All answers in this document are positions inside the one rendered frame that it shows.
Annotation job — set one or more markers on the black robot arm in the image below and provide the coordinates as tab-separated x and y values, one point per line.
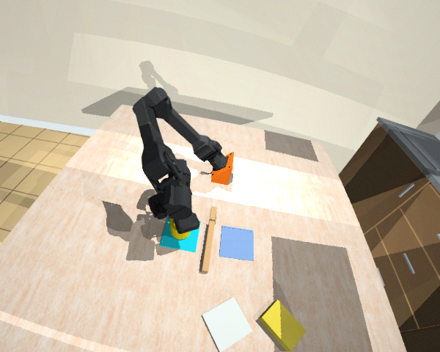
158	160

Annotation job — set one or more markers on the white square sheet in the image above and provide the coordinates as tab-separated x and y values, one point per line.
227	324

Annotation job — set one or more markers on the tan wooden bar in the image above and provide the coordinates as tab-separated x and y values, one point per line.
208	242

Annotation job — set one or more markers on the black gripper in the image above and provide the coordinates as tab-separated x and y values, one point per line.
187	225

